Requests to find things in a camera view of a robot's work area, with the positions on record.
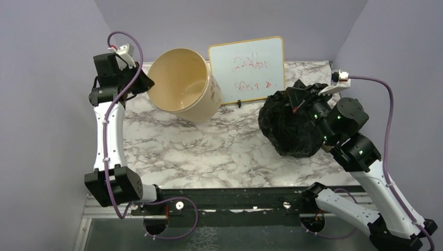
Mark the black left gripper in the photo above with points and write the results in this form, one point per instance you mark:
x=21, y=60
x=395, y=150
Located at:
x=145, y=83

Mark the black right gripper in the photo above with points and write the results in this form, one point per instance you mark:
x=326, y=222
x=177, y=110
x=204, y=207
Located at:
x=301, y=98

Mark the black plastic trash bag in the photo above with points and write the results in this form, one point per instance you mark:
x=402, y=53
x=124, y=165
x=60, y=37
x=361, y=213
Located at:
x=291, y=134

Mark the beige cylindrical trash bin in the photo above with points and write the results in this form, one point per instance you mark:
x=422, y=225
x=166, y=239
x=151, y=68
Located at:
x=184, y=85

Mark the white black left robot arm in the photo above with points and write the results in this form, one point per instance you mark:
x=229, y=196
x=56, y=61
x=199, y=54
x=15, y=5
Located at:
x=119, y=78

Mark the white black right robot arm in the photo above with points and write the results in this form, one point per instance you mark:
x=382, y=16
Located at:
x=394, y=224

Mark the yellow framed whiteboard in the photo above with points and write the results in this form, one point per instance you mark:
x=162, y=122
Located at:
x=248, y=70

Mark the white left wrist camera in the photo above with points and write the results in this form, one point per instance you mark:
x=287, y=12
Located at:
x=124, y=55

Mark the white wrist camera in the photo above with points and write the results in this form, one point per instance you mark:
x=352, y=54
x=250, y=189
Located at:
x=124, y=55
x=339, y=81

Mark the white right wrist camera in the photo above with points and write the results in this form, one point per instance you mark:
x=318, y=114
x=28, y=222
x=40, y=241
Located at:
x=339, y=81

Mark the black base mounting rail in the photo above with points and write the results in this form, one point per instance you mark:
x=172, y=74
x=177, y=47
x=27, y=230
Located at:
x=226, y=207

